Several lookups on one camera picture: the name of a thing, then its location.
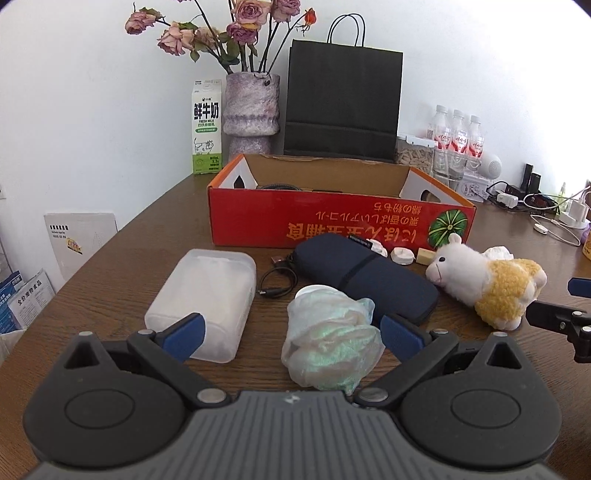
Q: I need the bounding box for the white floral tin box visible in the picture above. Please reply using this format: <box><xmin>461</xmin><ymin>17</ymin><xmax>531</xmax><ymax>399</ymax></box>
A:
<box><xmin>462</xmin><ymin>173</ymin><xmax>492</xmax><ymax>202</ymax></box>

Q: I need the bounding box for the black paper bag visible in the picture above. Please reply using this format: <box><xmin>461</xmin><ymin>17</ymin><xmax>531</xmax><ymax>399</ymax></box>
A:
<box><xmin>283</xmin><ymin>14</ymin><xmax>403</xmax><ymax>163</ymax></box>

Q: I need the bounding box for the white booklet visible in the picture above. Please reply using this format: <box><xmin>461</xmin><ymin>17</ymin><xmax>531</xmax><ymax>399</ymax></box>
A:
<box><xmin>45</xmin><ymin>212</ymin><xmax>118</xmax><ymax>294</ymax></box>

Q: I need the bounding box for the white green milk carton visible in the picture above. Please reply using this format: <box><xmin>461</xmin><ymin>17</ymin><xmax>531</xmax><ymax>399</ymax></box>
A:
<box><xmin>191</xmin><ymin>78</ymin><xmax>224</xmax><ymax>175</ymax></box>

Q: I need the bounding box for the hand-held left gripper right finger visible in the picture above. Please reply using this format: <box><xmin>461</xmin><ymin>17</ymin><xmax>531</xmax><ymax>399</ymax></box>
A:
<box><xmin>355</xmin><ymin>313</ymin><xmax>525</xmax><ymax>409</ymax></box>

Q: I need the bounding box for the purple mottled vase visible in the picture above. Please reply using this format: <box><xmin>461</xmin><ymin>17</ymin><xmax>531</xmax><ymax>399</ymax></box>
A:
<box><xmin>223</xmin><ymin>73</ymin><xmax>281</xmax><ymax>155</ymax></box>

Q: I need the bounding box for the navy fabric pouch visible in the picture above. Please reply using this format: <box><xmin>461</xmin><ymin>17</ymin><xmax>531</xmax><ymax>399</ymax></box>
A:
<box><xmin>294</xmin><ymin>233</ymin><xmax>439</xmax><ymax>324</ymax></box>

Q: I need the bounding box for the white plastic bag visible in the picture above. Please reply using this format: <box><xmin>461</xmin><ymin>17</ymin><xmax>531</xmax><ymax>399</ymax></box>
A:
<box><xmin>0</xmin><ymin>328</ymin><xmax>28</xmax><ymax>367</ymax></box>

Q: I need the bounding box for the clear bottle red label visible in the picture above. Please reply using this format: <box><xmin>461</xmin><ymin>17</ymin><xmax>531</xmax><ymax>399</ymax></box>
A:
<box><xmin>431</xmin><ymin>105</ymin><xmax>452</xmax><ymax>178</ymax></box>
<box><xmin>450</xmin><ymin>109</ymin><xmax>468</xmax><ymax>178</ymax></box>
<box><xmin>466</xmin><ymin>115</ymin><xmax>485</xmax><ymax>174</ymax></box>

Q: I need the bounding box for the red cardboard box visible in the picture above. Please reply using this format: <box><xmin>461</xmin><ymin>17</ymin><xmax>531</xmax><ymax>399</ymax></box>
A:
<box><xmin>207</xmin><ymin>154</ymin><xmax>476</xmax><ymax>246</ymax></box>

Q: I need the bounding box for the white round speaker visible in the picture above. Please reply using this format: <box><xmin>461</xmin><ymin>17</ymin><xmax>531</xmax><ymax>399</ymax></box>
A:
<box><xmin>480</xmin><ymin>154</ymin><xmax>504</xmax><ymax>178</ymax></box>

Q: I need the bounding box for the white cable with switch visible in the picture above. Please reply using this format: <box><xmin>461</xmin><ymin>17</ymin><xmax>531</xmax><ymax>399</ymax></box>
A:
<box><xmin>524</xmin><ymin>185</ymin><xmax>591</xmax><ymax>246</ymax></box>

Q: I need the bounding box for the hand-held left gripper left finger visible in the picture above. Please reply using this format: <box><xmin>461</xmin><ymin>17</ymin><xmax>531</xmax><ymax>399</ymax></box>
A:
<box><xmin>62</xmin><ymin>313</ymin><xmax>232</xmax><ymax>409</ymax></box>

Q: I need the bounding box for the translucent plastic box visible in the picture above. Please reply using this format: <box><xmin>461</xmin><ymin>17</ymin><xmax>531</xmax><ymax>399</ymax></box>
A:
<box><xmin>144</xmin><ymin>249</ymin><xmax>257</xmax><ymax>363</ymax></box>

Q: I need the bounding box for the black usb cable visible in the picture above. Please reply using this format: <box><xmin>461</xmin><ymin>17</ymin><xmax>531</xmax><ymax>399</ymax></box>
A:
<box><xmin>257</xmin><ymin>254</ymin><xmax>298</xmax><ymax>301</ymax></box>

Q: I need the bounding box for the clear grain jar white lid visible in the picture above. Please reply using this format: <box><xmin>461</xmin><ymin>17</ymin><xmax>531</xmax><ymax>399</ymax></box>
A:
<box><xmin>394</xmin><ymin>134</ymin><xmax>437</xmax><ymax>176</ymax></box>

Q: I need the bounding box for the blue printed leaflet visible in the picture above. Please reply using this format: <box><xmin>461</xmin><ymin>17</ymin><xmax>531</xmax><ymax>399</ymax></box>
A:
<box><xmin>0</xmin><ymin>270</ymin><xmax>56</xmax><ymax>333</ymax></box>

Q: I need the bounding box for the white wall charger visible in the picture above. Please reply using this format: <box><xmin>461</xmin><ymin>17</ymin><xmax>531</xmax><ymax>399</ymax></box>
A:
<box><xmin>566</xmin><ymin>198</ymin><xmax>591</xmax><ymax>228</ymax></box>

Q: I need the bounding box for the white yellow plush sheep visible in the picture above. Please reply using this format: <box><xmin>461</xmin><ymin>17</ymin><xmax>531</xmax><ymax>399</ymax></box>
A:
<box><xmin>425</xmin><ymin>233</ymin><xmax>548</xmax><ymax>330</ymax></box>

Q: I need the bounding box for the bouquet of dried pink roses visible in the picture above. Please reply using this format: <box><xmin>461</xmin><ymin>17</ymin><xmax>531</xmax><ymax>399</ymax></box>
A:
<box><xmin>126</xmin><ymin>0</ymin><xmax>319</xmax><ymax>75</ymax></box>

